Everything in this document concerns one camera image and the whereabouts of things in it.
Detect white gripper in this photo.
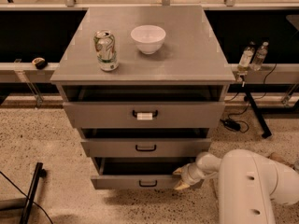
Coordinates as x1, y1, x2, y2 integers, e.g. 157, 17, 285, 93
173, 162, 206, 190

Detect grey drawer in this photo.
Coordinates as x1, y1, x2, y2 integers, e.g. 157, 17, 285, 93
91, 157, 195, 189
64, 102, 224, 129
81, 138, 211, 158

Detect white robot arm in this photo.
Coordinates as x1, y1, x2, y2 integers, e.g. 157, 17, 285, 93
174, 149, 299, 224

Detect grey drawer cabinet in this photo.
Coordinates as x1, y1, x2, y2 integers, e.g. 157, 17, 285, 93
50, 5, 236, 181

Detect tan sneaker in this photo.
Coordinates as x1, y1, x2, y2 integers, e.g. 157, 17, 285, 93
269, 152, 294, 168

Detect black stand leg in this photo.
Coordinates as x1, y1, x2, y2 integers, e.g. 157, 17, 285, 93
243, 87, 272, 139

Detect left clear plastic bottle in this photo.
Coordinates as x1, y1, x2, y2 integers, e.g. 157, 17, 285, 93
237, 45, 255, 71

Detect clear plastic bottle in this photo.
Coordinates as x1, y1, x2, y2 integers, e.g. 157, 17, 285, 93
237, 45, 255, 71
250, 42, 269, 71

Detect white bowl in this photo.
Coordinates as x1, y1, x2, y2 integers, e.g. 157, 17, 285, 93
131, 25, 166, 54

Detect right clear plastic bottle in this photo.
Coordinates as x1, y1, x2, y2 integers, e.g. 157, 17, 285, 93
250, 42, 269, 71

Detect green white soda can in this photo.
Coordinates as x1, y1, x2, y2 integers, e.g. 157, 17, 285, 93
93, 30, 119, 72

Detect small black yellow object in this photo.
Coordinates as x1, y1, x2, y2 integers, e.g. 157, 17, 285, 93
32, 57, 48, 70

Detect black power adapter with cable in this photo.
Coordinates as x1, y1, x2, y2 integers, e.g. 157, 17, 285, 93
221, 105, 249, 133

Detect black frame bar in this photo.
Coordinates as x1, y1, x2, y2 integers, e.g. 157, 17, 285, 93
19, 162, 47, 224

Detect black floor cable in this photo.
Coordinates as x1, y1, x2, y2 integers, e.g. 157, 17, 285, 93
0, 170, 54, 224

